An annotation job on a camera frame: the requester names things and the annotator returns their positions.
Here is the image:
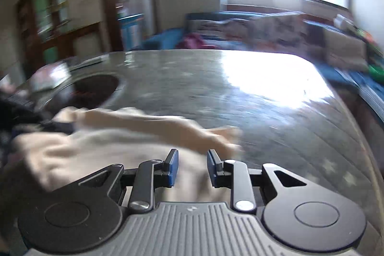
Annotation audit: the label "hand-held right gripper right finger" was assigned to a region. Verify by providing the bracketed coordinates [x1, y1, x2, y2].
[206, 149, 308, 212]

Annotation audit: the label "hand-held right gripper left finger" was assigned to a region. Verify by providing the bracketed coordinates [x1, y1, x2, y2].
[60, 149, 180, 213]

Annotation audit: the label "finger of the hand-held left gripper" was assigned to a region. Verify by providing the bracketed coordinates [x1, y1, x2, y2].
[39, 118, 76, 134]

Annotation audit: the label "cream sweater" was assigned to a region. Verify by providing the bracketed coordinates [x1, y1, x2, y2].
[11, 107, 244, 204]

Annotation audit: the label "round black induction cooktop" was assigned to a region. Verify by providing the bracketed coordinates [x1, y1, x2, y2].
[52, 74, 121, 110]

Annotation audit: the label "flat grey remote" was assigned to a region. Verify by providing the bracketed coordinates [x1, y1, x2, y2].
[70, 54, 110, 68]

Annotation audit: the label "grey quilted table cover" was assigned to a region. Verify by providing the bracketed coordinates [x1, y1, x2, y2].
[0, 48, 380, 232]

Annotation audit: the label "dark wooden cabinet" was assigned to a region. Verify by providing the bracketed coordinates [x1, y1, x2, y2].
[16, 0, 102, 63]

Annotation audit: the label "blue plastic box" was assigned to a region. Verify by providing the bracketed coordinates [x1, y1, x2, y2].
[116, 13, 145, 50]

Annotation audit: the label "pink cloth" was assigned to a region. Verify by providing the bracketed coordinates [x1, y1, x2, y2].
[179, 33, 206, 50]

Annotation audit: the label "butterfly print cushion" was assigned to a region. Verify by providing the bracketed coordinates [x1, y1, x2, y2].
[195, 14, 369, 71]

